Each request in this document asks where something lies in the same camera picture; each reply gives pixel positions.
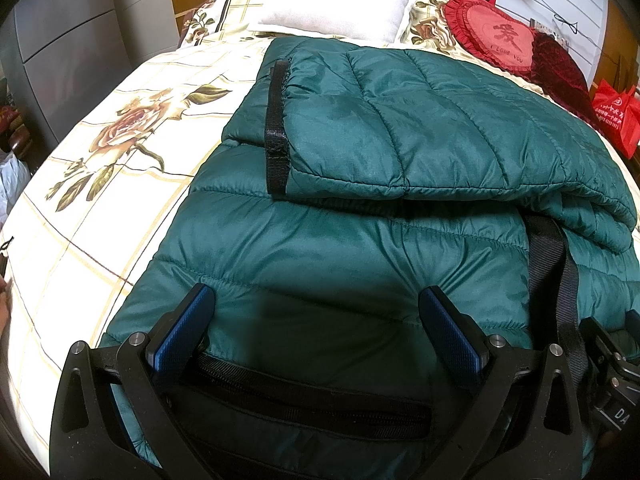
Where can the white pillow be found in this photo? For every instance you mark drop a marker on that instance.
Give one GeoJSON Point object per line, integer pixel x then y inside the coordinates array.
{"type": "Point", "coordinates": [340, 5]}

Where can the red heart cushion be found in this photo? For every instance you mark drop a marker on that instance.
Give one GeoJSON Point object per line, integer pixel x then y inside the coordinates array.
{"type": "Point", "coordinates": [495, 35]}

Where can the floral checked bed sheet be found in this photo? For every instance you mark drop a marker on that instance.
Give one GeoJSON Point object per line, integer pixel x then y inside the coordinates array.
{"type": "Point", "coordinates": [100, 240]}

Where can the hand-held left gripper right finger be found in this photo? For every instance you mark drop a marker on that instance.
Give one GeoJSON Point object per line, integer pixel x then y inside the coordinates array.
{"type": "Point", "coordinates": [450, 335]}

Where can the red shopping bag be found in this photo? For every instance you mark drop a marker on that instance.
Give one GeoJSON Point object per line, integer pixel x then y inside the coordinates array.
{"type": "Point", "coordinates": [617, 115]}

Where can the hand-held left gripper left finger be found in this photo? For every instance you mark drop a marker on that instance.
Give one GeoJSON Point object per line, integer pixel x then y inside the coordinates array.
{"type": "Point", "coordinates": [180, 330]}

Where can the white plastic bag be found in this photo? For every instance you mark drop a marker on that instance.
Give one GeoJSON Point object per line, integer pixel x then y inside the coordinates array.
{"type": "Point", "coordinates": [12, 185]}

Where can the green puffer jacket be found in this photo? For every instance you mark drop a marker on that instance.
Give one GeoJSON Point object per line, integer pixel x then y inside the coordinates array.
{"type": "Point", "coordinates": [350, 260]}

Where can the dark red velvet cushion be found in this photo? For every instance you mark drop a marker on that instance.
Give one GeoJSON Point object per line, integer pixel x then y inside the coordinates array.
{"type": "Point", "coordinates": [560, 75]}

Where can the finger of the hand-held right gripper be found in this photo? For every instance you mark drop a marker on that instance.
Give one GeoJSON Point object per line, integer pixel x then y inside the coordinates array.
{"type": "Point", "coordinates": [602, 340]}

